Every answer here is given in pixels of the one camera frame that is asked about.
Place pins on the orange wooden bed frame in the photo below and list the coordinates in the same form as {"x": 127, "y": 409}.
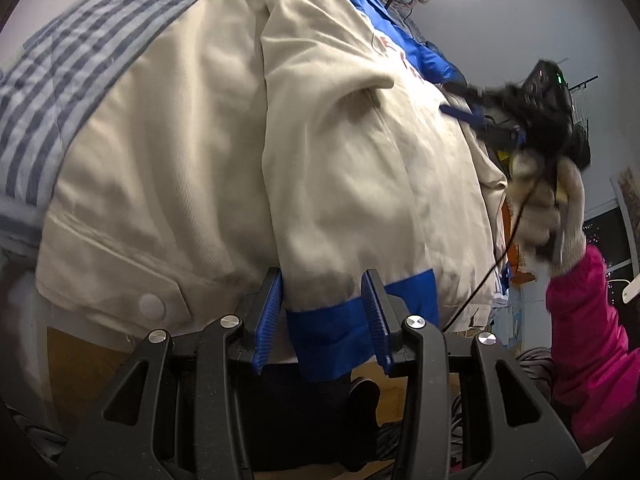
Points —
{"x": 517, "y": 260}

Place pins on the cream and blue jacket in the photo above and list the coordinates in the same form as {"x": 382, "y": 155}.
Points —
{"x": 200, "y": 160}

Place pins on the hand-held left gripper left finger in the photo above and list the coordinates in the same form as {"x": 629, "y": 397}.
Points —
{"x": 267, "y": 310}

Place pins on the person's leg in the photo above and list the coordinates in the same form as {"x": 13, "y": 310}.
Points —
{"x": 320, "y": 420}

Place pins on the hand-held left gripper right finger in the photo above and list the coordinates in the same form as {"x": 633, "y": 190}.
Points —
{"x": 375, "y": 320}

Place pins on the person's right hand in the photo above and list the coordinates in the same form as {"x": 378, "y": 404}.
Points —
{"x": 540, "y": 210}

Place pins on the wall poster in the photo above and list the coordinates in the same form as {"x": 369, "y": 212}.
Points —
{"x": 629, "y": 195}

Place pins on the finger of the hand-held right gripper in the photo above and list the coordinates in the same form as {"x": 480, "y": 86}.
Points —
{"x": 475, "y": 95}
{"x": 475, "y": 120}

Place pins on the blue striped bedspread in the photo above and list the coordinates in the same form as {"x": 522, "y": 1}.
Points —
{"x": 50, "y": 85}

